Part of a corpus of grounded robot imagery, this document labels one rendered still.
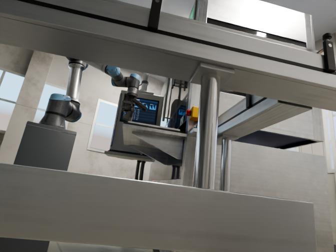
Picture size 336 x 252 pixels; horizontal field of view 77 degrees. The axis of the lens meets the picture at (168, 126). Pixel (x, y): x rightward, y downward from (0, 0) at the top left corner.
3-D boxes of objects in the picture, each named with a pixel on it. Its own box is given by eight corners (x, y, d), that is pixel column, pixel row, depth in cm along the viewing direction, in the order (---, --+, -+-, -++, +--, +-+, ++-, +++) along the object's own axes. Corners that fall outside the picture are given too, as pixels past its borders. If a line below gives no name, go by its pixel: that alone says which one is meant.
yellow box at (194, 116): (199, 122, 132) (200, 111, 134) (203, 119, 126) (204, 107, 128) (188, 120, 131) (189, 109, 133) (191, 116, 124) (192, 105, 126)
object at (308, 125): (211, 164, 345) (215, 102, 376) (324, 141, 149) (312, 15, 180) (151, 156, 330) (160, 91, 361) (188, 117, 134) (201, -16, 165)
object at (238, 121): (201, 141, 131) (202, 117, 136) (224, 145, 134) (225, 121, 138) (274, 101, 66) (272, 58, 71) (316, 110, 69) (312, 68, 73)
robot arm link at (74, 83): (53, 117, 135) (66, 45, 151) (65, 124, 149) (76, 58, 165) (71, 117, 134) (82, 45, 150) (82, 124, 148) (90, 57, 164)
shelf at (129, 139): (174, 153, 199) (174, 151, 200) (198, 138, 133) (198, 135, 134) (123, 145, 192) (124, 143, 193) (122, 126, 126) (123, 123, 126)
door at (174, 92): (167, 124, 232) (173, 76, 248) (177, 110, 188) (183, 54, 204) (167, 124, 232) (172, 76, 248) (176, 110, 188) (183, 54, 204)
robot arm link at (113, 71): (63, 32, 140) (122, 62, 130) (71, 43, 151) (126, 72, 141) (52, 45, 138) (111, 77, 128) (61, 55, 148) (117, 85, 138)
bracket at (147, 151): (166, 165, 187) (168, 150, 190) (167, 165, 184) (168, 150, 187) (128, 159, 181) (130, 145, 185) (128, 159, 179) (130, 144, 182)
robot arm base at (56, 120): (37, 124, 116) (42, 107, 119) (36, 128, 128) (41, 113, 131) (66, 131, 124) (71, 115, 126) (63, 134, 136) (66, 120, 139)
